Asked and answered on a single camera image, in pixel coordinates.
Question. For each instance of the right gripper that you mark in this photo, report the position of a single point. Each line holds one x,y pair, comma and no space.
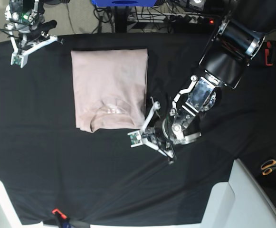
28,38

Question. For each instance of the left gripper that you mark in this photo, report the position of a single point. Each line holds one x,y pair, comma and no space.
162,132

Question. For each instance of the pink T-shirt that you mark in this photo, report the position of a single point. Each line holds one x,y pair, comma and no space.
109,88

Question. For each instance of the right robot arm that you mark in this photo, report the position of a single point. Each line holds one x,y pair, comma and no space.
25,11

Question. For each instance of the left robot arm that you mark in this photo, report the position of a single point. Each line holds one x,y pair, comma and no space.
234,43

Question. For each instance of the blue box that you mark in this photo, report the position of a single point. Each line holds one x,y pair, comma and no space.
124,3

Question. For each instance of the white power strip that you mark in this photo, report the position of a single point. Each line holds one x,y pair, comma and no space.
162,18

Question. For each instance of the black power strip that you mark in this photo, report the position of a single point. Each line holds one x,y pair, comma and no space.
204,20

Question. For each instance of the black table cloth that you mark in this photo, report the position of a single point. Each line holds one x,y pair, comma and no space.
47,163

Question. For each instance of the red clamp bottom edge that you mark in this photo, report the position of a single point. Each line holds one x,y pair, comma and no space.
59,214

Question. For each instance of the red black clamp right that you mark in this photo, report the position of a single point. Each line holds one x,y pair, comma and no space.
269,52

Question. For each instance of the black table leg post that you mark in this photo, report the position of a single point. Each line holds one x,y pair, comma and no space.
120,19

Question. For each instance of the orange handled scissors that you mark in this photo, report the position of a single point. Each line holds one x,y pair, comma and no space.
268,167

